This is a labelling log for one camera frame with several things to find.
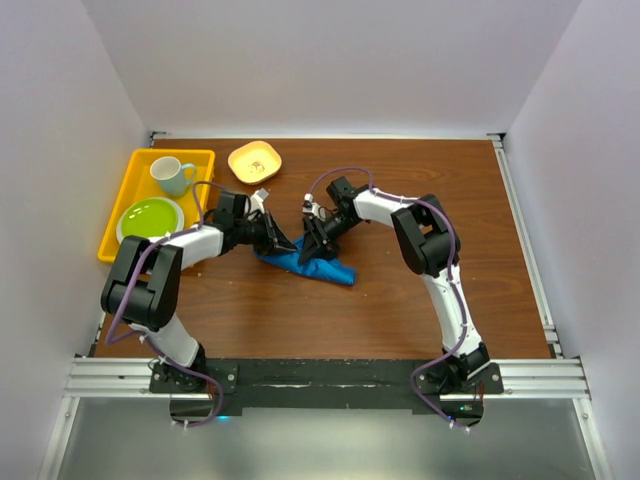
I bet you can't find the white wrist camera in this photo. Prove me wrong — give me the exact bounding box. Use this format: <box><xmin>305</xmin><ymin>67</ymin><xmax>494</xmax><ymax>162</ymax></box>
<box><xmin>248</xmin><ymin>188</ymin><xmax>269</xmax><ymax>216</ymax></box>
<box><xmin>302</xmin><ymin>193</ymin><xmax>321</xmax><ymax>217</ymax></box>

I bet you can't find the yellow plastic tray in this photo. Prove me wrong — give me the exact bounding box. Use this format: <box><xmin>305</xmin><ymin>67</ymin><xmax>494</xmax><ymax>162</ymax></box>
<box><xmin>98</xmin><ymin>149</ymin><xmax>215</xmax><ymax>263</ymax></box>

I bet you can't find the blue cloth napkin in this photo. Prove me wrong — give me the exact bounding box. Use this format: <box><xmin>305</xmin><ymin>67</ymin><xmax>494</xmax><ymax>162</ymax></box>
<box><xmin>255</xmin><ymin>237</ymin><xmax>356</xmax><ymax>287</ymax></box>

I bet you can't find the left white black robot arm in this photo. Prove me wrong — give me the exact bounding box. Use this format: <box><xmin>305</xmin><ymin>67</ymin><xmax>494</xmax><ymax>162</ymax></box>
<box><xmin>101</xmin><ymin>189</ymin><xmax>296</xmax><ymax>392</ymax></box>

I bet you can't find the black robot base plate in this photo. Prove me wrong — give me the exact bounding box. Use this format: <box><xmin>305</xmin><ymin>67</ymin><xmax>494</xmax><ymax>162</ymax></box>
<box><xmin>148</xmin><ymin>357</ymin><xmax>505</xmax><ymax>419</ymax></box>

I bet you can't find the yellow square bowl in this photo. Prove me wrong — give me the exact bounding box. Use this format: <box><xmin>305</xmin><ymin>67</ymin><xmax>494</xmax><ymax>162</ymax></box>
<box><xmin>227</xmin><ymin>141</ymin><xmax>282</xmax><ymax>185</ymax></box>

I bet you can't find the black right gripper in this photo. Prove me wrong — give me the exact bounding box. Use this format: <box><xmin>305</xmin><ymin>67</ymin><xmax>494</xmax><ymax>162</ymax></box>
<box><xmin>299</xmin><ymin>212</ymin><xmax>361</xmax><ymax>270</ymax></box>

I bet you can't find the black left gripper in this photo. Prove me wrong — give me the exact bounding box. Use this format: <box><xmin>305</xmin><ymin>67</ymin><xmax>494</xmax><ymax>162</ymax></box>
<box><xmin>234</xmin><ymin>209</ymin><xmax>297</xmax><ymax>258</ymax></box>

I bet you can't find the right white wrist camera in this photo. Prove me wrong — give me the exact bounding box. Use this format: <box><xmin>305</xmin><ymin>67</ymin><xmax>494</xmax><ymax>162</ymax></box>
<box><xmin>302</xmin><ymin>193</ymin><xmax>321</xmax><ymax>217</ymax></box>

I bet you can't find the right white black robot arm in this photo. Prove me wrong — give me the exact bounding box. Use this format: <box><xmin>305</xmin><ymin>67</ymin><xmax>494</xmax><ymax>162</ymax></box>
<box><xmin>298</xmin><ymin>177</ymin><xmax>490</xmax><ymax>393</ymax></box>

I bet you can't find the light blue ceramic mug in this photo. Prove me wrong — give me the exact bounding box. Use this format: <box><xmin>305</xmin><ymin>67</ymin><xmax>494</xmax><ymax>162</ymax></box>
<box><xmin>150</xmin><ymin>156</ymin><xmax>197</xmax><ymax>198</ymax></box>

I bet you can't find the green plate white rim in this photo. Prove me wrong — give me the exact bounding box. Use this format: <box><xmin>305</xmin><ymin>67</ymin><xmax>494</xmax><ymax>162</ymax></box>
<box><xmin>116</xmin><ymin>197</ymin><xmax>184</xmax><ymax>243</ymax></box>

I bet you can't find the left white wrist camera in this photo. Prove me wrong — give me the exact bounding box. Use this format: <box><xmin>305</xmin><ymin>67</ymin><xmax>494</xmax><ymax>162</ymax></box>
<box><xmin>248</xmin><ymin>188</ymin><xmax>269</xmax><ymax>216</ymax></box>

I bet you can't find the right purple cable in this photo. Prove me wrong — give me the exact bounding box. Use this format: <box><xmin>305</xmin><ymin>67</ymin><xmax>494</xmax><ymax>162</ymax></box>
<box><xmin>307</xmin><ymin>167</ymin><xmax>474</xmax><ymax>434</ymax></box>

